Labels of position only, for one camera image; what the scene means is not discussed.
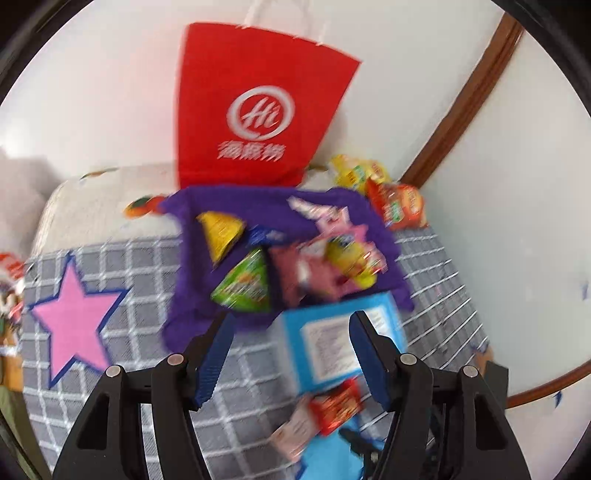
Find white printed cushion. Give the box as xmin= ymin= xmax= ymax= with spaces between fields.
xmin=30 ymin=164 xmax=185 ymax=254

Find green snack packet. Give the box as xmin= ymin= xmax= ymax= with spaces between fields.
xmin=210 ymin=248 xmax=273 ymax=313

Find yellow chip bag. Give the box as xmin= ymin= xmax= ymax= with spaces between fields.
xmin=329 ymin=154 xmax=391 ymax=191

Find light blue box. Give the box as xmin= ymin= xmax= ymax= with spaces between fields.
xmin=272 ymin=293 xmax=409 ymax=395

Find red paper bag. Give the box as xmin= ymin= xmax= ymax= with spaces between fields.
xmin=178 ymin=0 xmax=363 ymax=190

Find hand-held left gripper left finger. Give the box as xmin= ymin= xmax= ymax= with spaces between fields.
xmin=53 ymin=311 xmax=236 ymax=480

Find dark blue snack packet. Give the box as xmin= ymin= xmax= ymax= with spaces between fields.
xmin=249 ymin=226 xmax=287 ymax=246

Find brown wooden door frame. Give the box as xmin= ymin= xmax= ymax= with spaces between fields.
xmin=399 ymin=18 xmax=525 ymax=185

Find small red snack packet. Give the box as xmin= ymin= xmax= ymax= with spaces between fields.
xmin=308 ymin=377 xmax=365 ymax=437

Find maroon snack packet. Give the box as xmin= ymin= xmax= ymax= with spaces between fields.
xmin=270 ymin=244 xmax=324 ymax=310

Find pink white snack packet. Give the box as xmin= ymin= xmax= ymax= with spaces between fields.
xmin=287 ymin=196 xmax=370 ymax=241

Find purple cloth bag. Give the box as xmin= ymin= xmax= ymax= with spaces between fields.
xmin=159 ymin=185 xmax=414 ymax=354

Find yellow triangular snack packet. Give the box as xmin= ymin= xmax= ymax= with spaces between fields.
xmin=198 ymin=211 xmax=246 ymax=268

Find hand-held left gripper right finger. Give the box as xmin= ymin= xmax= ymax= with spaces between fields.
xmin=348 ymin=310 xmax=532 ymax=480

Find orange chip bag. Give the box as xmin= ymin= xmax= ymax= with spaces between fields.
xmin=366 ymin=180 xmax=429 ymax=232

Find yellow pink fries packet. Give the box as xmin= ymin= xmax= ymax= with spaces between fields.
xmin=314 ymin=226 xmax=389 ymax=291

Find pale pink snack packet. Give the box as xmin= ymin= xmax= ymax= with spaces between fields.
xmin=270 ymin=397 xmax=324 ymax=462

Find grey checked blanket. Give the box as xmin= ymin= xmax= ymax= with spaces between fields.
xmin=21 ymin=226 xmax=495 ymax=480

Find red white snack packet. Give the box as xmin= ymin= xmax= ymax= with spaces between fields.
xmin=0 ymin=251 xmax=26 ymax=289

